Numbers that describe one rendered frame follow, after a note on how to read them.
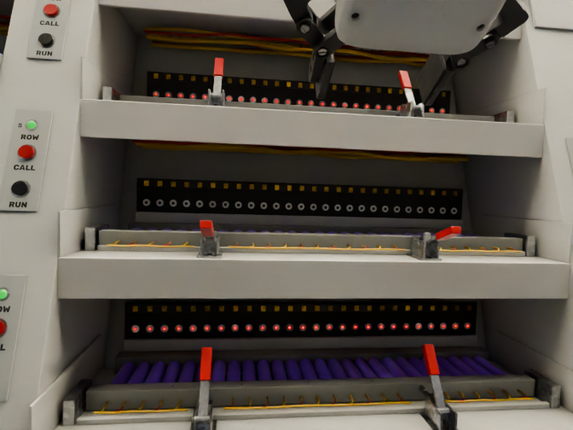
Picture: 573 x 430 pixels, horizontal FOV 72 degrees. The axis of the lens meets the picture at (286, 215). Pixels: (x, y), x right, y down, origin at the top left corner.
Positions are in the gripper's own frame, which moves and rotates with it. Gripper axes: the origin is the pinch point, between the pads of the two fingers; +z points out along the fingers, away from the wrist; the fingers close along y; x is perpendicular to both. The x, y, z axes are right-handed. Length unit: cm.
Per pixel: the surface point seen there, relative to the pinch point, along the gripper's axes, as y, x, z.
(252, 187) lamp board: -8.9, 8.2, 31.8
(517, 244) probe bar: 27.2, -4.6, 23.2
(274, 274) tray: -6.7, -10.2, 20.0
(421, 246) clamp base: 11.4, -6.6, 19.6
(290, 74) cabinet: -2.1, 32.6, 30.8
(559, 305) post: 30.4, -13.0, 23.0
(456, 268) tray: 15.3, -9.4, 19.5
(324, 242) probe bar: 0.1, -4.7, 23.3
